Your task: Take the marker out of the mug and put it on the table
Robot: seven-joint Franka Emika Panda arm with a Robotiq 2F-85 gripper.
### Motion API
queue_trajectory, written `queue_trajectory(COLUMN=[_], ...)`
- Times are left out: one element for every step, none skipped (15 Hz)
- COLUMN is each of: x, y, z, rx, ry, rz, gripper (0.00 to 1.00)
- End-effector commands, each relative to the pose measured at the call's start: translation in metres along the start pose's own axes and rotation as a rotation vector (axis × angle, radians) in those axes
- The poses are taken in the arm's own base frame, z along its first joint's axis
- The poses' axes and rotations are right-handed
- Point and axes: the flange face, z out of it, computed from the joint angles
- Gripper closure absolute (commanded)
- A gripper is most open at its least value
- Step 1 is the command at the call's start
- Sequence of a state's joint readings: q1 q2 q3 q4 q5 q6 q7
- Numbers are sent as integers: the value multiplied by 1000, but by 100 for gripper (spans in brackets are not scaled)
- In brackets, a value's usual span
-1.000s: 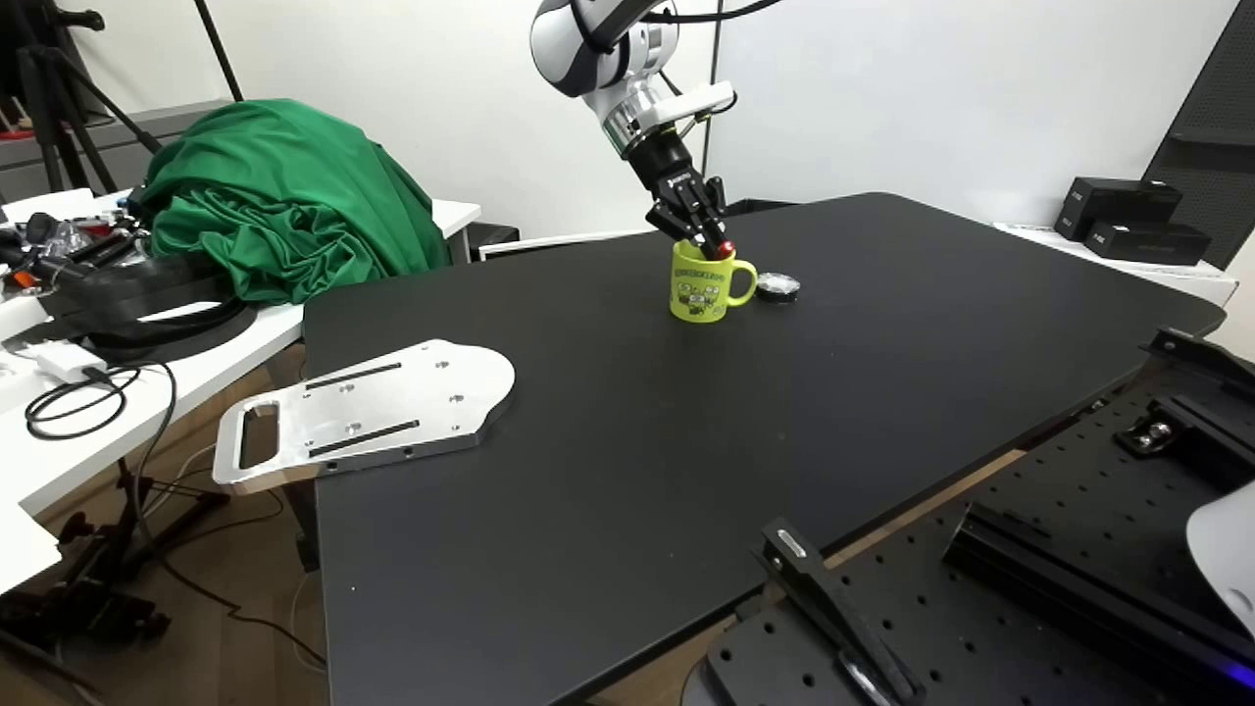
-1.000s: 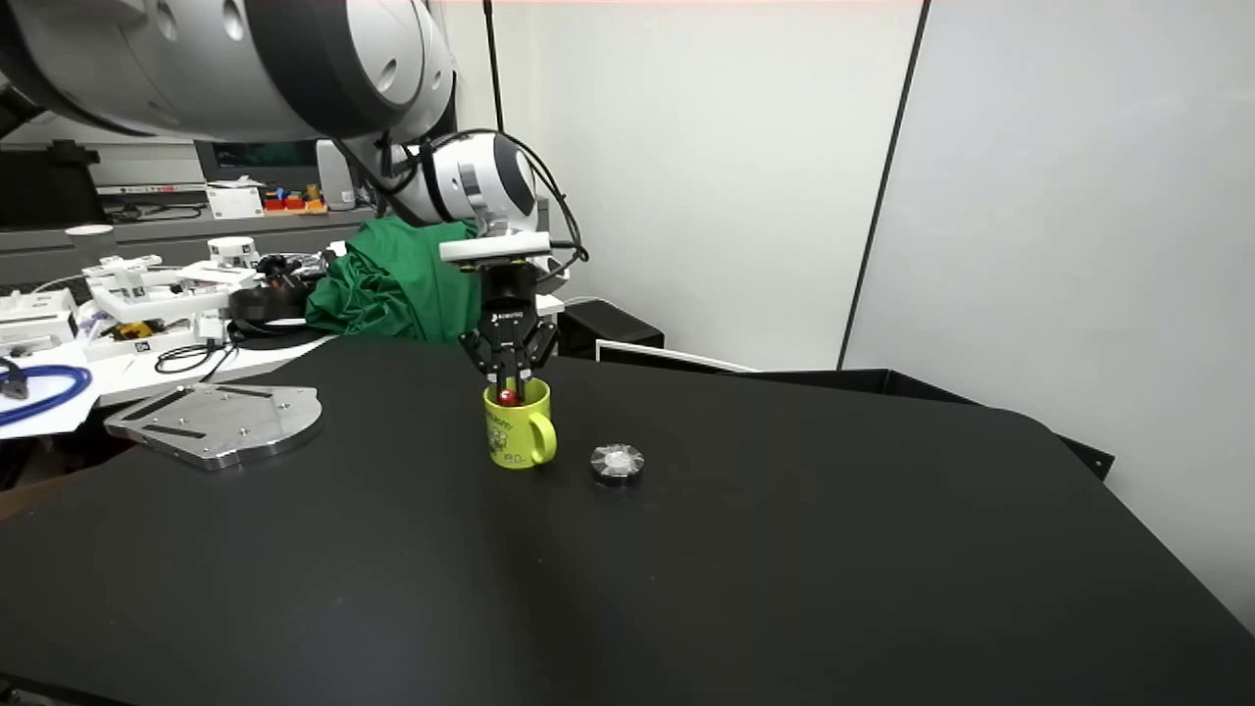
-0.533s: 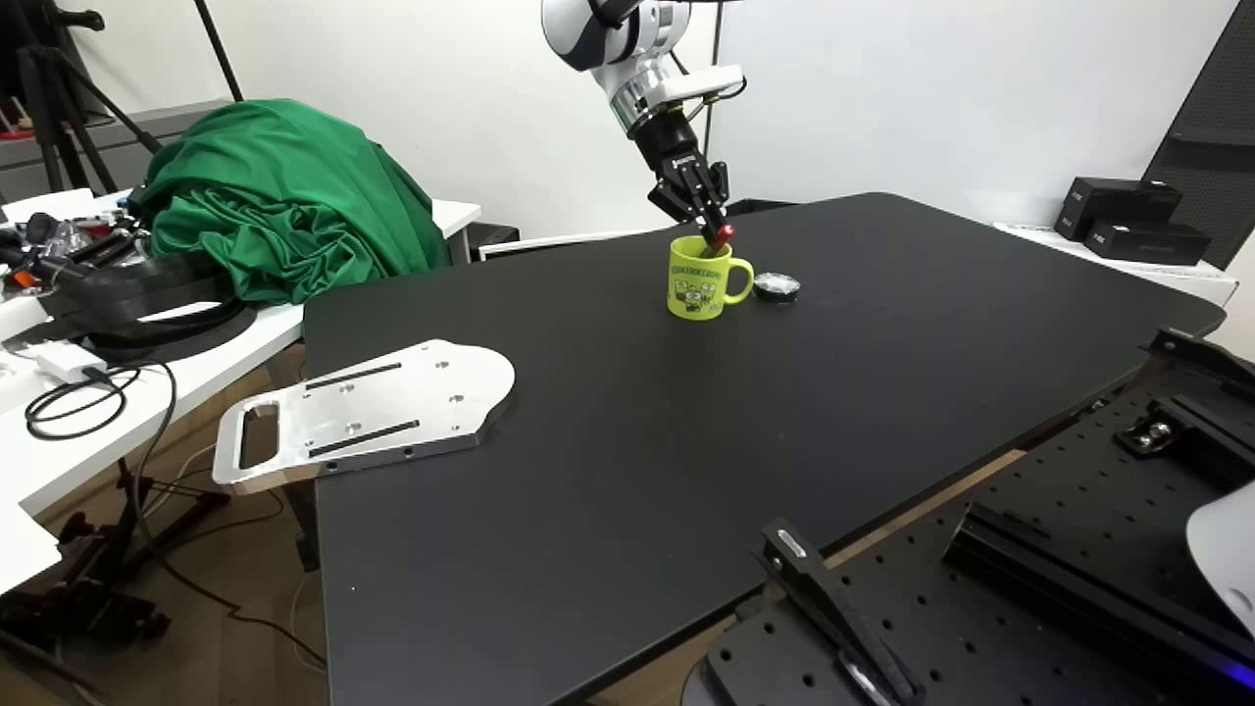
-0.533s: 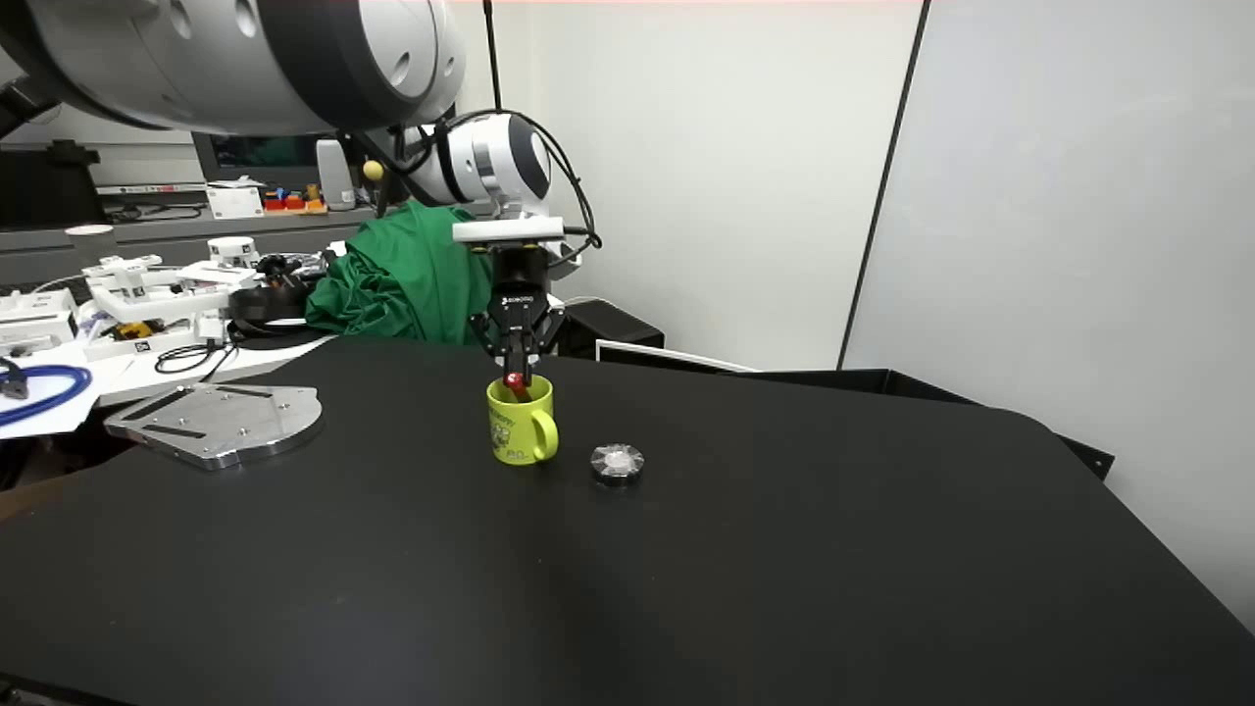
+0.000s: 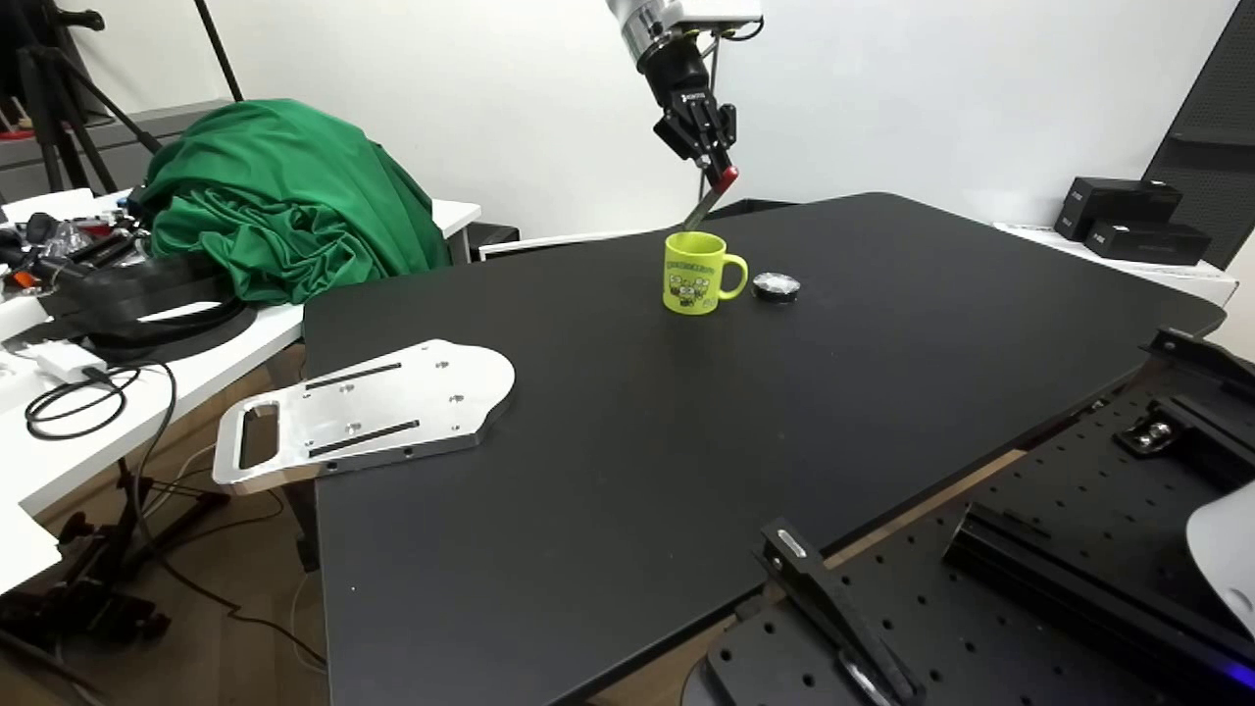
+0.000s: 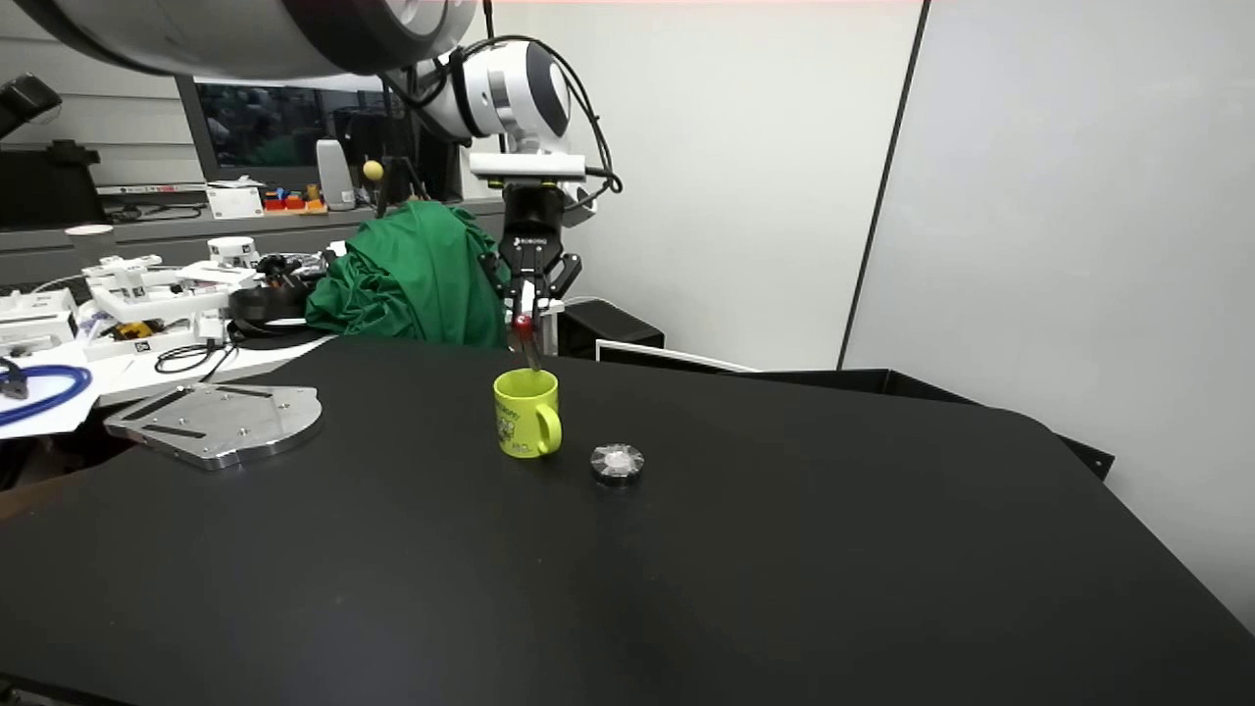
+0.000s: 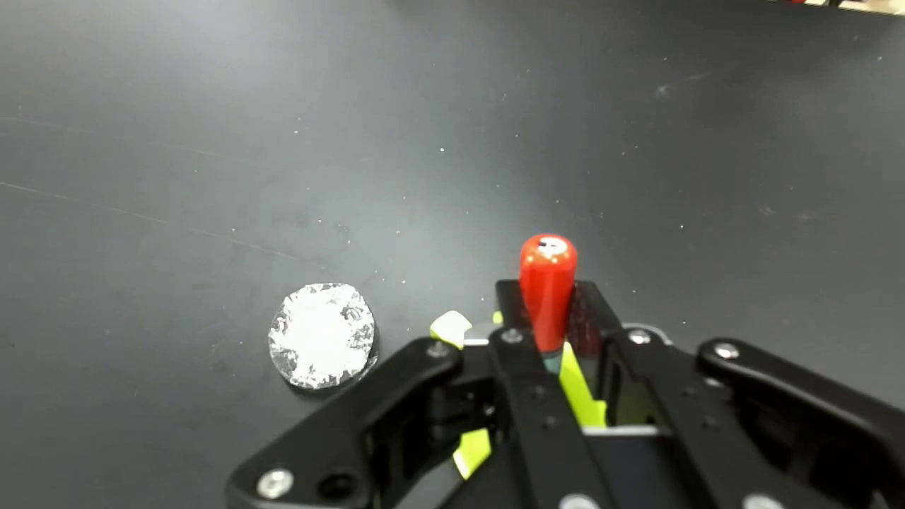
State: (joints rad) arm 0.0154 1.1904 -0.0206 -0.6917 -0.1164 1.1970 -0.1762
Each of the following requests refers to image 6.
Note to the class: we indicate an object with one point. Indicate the white plastic assembly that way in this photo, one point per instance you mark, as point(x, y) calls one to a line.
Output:
point(145, 296)

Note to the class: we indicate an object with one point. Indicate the grey counter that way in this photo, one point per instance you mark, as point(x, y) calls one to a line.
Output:
point(168, 237)

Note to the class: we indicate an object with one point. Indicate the yellow ball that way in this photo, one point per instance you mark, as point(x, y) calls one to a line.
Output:
point(374, 169)

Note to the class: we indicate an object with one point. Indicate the black bag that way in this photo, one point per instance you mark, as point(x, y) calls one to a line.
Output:
point(49, 187)

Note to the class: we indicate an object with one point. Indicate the white side table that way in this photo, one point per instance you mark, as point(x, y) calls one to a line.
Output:
point(141, 374)

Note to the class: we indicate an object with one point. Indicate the black angled device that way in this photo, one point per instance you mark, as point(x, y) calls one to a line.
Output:
point(26, 105)

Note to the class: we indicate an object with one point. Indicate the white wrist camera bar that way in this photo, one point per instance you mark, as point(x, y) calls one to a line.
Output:
point(528, 161)

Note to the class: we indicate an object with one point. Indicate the green cloth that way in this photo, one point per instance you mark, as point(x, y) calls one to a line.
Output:
point(416, 280)

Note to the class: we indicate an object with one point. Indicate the grey canister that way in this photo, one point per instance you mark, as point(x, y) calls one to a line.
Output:
point(333, 173)

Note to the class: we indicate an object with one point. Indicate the black framed monitor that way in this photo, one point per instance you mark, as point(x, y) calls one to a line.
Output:
point(286, 131)

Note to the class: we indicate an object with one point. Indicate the white edged board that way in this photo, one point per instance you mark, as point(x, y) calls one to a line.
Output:
point(652, 356)

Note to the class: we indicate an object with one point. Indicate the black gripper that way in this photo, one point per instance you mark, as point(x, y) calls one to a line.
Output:
point(536, 221)

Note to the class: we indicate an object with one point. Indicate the grey metal plate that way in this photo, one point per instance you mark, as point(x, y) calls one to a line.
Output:
point(216, 422)

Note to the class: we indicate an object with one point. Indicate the green mug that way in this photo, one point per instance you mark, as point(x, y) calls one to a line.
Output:
point(528, 422)

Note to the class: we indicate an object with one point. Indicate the orange small items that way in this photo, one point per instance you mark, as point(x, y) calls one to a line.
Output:
point(294, 203)

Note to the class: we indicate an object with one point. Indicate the small round shiny dish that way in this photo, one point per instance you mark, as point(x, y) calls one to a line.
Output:
point(616, 462)

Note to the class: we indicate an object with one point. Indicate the white box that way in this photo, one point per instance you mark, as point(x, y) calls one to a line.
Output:
point(235, 203)

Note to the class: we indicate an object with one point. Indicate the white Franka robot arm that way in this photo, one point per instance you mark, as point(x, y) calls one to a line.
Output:
point(261, 33)

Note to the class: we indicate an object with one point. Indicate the black box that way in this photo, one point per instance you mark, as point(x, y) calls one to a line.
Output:
point(605, 322)

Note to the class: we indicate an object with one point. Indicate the white plastic block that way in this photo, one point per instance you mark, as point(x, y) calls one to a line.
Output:
point(32, 320)

